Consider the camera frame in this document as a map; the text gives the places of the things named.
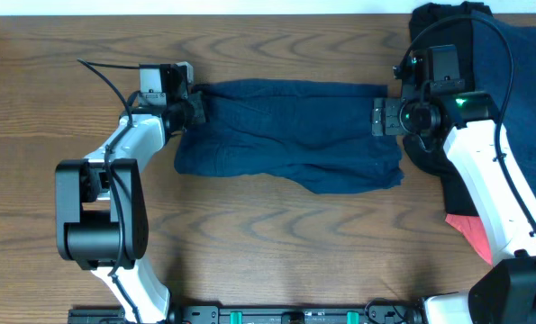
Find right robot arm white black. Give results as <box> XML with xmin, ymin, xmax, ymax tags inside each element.
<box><xmin>371</xmin><ymin>92</ymin><xmax>536</xmax><ymax>323</ymax></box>

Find black mounting rail with clamps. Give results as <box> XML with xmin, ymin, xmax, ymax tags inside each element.
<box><xmin>67</xmin><ymin>296</ymin><xmax>426</xmax><ymax>324</ymax></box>

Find red garment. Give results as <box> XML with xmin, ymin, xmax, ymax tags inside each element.
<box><xmin>445</xmin><ymin>214</ymin><xmax>494</xmax><ymax>265</ymax></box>

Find black shirt with lettering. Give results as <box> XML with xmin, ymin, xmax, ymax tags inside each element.
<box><xmin>403</xmin><ymin>1</ymin><xmax>492</xmax><ymax>217</ymax></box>

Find dark blue garment in pile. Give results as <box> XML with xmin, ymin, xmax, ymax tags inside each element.
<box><xmin>472</xmin><ymin>20</ymin><xmax>536</xmax><ymax>197</ymax></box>

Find navy blue shorts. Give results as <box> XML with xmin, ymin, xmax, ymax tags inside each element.
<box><xmin>174</xmin><ymin>79</ymin><xmax>404</xmax><ymax>194</ymax></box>

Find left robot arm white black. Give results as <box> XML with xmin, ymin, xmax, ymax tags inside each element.
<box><xmin>55</xmin><ymin>92</ymin><xmax>207</xmax><ymax>323</ymax></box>

